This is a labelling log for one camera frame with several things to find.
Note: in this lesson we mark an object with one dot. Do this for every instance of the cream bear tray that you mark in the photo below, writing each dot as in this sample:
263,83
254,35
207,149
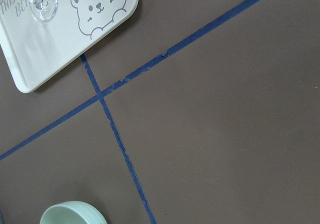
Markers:
37,50

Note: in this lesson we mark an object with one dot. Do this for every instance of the pale green bowl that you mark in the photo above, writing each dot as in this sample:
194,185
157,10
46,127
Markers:
72,212

